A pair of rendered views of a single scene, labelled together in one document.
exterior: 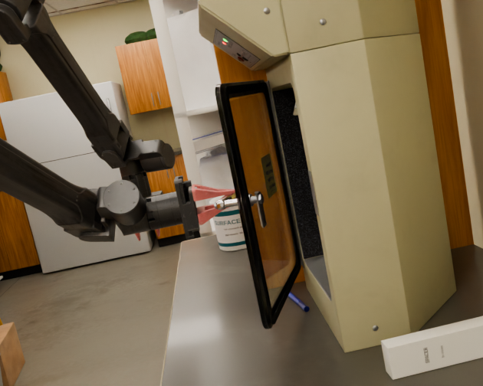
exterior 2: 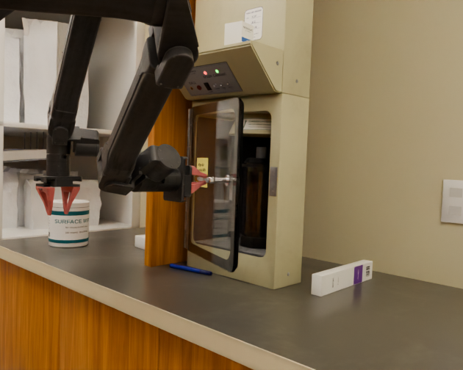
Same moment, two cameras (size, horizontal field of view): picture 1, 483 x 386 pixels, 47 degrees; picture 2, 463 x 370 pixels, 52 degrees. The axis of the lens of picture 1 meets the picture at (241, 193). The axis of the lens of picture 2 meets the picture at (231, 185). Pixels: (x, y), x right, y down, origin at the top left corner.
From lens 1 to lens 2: 0.77 m
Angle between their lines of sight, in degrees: 44
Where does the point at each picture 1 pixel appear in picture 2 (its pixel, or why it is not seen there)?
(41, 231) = not seen: outside the picture
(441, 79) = not seen: hidden behind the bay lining
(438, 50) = not seen: hidden behind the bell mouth
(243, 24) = (267, 66)
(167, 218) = (172, 183)
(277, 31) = (279, 77)
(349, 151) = (295, 159)
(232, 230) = (73, 228)
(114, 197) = (164, 156)
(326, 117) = (289, 136)
